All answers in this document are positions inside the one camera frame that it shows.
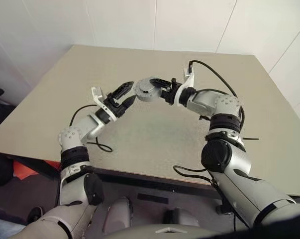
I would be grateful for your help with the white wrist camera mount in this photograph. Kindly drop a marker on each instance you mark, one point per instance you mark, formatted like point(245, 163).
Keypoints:
point(188, 83)
point(97, 95)

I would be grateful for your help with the silver motor end cap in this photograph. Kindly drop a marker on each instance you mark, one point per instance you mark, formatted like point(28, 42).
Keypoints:
point(146, 84)

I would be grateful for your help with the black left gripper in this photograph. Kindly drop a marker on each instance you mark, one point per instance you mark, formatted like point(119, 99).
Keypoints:
point(115, 107)

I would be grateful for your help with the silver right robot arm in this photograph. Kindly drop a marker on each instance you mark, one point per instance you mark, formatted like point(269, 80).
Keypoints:
point(229, 171)

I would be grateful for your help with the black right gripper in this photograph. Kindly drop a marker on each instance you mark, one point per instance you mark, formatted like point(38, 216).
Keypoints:
point(169, 95)

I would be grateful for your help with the blue jeans leg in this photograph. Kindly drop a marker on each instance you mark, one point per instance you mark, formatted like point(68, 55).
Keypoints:
point(5, 230)

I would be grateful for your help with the silver robot leg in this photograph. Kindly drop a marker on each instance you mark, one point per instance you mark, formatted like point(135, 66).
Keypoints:
point(182, 217)
point(117, 214)

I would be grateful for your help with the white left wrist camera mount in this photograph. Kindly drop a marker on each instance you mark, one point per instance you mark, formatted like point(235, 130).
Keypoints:
point(97, 95)

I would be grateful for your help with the black table frame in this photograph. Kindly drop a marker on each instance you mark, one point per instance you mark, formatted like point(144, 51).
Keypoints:
point(152, 183)

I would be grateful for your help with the silver right robot leg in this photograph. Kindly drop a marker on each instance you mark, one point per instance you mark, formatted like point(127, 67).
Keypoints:
point(182, 217)

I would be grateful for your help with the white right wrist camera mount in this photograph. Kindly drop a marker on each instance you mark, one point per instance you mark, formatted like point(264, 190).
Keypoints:
point(188, 83)

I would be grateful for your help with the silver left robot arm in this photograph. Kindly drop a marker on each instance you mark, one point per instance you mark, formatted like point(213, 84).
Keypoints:
point(72, 134)

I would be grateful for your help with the orange sheet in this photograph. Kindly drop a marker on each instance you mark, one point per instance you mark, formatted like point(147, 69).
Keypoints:
point(25, 170)

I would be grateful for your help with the silver left robot leg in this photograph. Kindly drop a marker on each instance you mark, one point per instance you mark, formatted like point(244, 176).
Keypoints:
point(117, 214)

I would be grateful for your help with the silver robot torso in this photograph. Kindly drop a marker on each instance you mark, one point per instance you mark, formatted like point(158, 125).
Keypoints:
point(152, 231)

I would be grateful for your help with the black shoe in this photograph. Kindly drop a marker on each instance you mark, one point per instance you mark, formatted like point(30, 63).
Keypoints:
point(35, 214)

